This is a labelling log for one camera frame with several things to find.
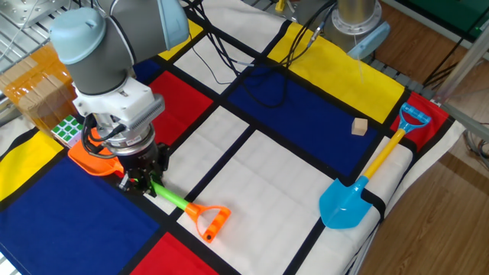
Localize taped cardboard box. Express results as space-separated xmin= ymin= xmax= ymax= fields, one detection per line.
xmin=0 ymin=40 xmax=79 ymax=134

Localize aluminium frame post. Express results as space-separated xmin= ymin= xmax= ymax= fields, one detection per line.
xmin=432 ymin=33 xmax=489 ymax=105

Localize colour-block tablecloth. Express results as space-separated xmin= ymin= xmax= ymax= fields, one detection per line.
xmin=0 ymin=0 xmax=468 ymax=275

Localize white-edged puzzle cube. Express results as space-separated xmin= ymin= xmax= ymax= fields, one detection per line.
xmin=50 ymin=114 xmax=85 ymax=150

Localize white wrist bracket silver box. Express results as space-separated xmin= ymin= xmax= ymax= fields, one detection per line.
xmin=71 ymin=75 xmax=167 ymax=131

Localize orange shovel green handle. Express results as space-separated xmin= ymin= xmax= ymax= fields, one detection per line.
xmin=67 ymin=127 xmax=233 ymax=244

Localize small wooden cube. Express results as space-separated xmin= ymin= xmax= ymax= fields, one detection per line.
xmin=351 ymin=117 xmax=369 ymax=137

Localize blue shovel yellow handle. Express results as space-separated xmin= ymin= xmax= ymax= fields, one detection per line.
xmin=318 ymin=102 xmax=433 ymax=231

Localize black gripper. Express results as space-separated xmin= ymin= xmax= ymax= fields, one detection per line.
xmin=117 ymin=143 xmax=172 ymax=199

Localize grey metal mounting base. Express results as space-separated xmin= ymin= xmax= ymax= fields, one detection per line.
xmin=0 ymin=0 xmax=53 ymax=28

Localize black table cables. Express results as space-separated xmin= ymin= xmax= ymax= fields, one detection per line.
xmin=70 ymin=0 xmax=96 ymax=12

